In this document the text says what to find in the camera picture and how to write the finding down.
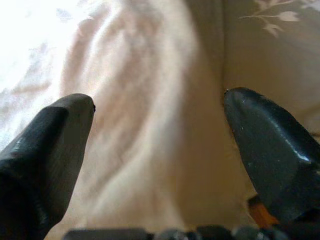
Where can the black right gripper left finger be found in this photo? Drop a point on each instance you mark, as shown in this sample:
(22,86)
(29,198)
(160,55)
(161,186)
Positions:
(45,155)

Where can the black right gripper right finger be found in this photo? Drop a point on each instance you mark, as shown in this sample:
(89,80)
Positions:
(275,155)

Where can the bed with grey floral sheet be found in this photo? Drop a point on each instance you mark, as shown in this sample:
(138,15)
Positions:
(262,62)

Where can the pink cartoon print quilt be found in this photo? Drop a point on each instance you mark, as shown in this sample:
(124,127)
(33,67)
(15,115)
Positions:
(150,125)

